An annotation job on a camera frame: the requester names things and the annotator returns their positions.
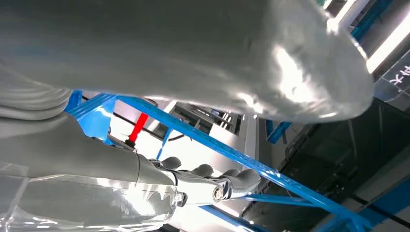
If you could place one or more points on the blue metal shelf rack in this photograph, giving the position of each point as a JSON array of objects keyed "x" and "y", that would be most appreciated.
[{"x": 224, "y": 150}]

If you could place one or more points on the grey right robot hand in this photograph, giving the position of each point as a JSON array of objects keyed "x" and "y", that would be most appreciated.
[{"x": 160, "y": 48}]

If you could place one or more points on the red barrier belt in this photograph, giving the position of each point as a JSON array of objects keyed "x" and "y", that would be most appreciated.
[{"x": 138, "y": 128}]

